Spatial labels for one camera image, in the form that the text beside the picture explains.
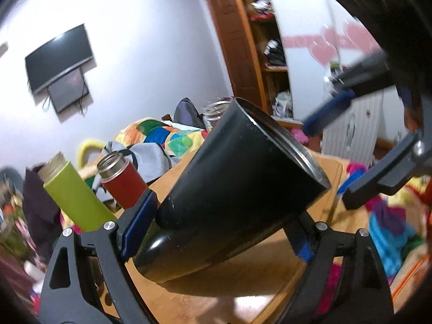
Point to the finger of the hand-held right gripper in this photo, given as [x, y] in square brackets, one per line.
[378, 179]
[325, 112]

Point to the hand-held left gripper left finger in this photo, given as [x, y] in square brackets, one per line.
[139, 221]

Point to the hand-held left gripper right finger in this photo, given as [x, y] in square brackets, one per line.
[302, 247]

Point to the black cup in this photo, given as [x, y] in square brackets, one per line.
[236, 182]

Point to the white ribbed cabinet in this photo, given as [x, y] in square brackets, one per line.
[354, 130]

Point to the red bottle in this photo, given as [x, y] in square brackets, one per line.
[121, 184]

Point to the bright printed blanket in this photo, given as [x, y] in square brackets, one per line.
[391, 239]

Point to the grey cloth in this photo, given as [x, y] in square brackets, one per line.
[152, 157]

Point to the green bottle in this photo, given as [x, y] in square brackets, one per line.
[76, 197]

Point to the white door with pink hearts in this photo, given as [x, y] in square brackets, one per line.
[303, 17]

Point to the yellow plush item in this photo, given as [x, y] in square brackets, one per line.
[88, 148]

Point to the colourful patchwork blanket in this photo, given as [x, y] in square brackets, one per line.
[162, 135]

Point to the dark purple cloth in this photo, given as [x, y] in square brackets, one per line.
[38, 209]

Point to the wooden shelf cabinet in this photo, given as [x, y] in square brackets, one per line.
[241, 44]

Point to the glass jar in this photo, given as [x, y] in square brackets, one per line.
[214, 111]

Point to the dark bag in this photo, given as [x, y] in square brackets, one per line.
[187, 113]

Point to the dark wall panel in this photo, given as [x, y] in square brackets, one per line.
[69, 89]

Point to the wall-mounted black television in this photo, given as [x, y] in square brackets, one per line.
[59, 57]

